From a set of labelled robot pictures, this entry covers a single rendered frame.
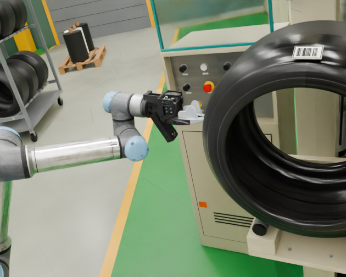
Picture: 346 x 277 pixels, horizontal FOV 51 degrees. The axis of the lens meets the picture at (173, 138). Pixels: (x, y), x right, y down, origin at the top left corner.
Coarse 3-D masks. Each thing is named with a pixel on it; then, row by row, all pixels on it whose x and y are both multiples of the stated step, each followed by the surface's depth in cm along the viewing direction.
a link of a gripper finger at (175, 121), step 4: (168, 120) 113; (172, 120) 112; (176, 120) 112; (180, 120) 112; (184, 120) 112; (188, 120) 111; (172, 124) 113; (176, 124) 112; (180, 124) 112; (184, 124) 112; (188, 124) 112
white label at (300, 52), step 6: (294, 48) 81; (300, 48) 81; (306, 48) 80; (312, 48) 80; (318, 48) 79; (294, 54) 80; (300, 54) 80; (306, 54) 79; (312, 54) 78; (318, 54) 78
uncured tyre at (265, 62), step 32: (288, 32) 91; (320, 32) 85; (256, 64) 86; (288, 64) 81; (320, 64) 78; (224, 96) 92; (256, 96) 87; (224, 128) 96; (256, 128) 124; (224, 160) 101; (256, 160) 127; (288, 160) 125; (256, 192) 118; (288, 192) 122; (320, 192) 120; (288, 224) 102; (320, 224) 98
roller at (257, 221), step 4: (256, 220) 114; (260, 220) 113; (256, 224) 112; (260, 224) 112; (264, 224) 112; (268, 224) 113; (252, 228) 113; (256, 228) 112; (260, 228) 111; (264, 228) 111; (256, 232) 113; (260, 232) 112; (264, 232) 112
